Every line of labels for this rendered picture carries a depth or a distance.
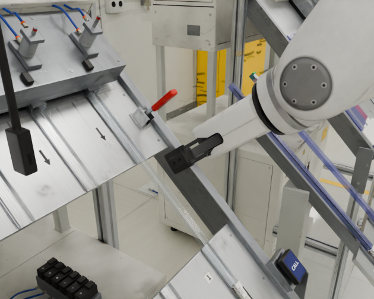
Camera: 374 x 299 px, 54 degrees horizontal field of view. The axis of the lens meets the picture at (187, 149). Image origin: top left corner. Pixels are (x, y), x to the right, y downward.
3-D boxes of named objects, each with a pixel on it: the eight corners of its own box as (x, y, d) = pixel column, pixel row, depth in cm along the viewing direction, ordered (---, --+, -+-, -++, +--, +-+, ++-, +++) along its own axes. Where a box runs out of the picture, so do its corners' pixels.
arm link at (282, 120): (291, 58, 47) (272, 70, 49) (262, 70, 40) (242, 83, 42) (323, 114, 47) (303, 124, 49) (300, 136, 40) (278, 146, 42)
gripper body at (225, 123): (281, 69, 49) (220, 106, 56) (246, 85, 41) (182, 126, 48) (308, 117, 49) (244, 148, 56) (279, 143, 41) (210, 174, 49)
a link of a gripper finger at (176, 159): (197, 136, 49) (166, 153, 53) (183, 143, 46) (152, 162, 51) (209, 156, 49) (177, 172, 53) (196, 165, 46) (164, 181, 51)
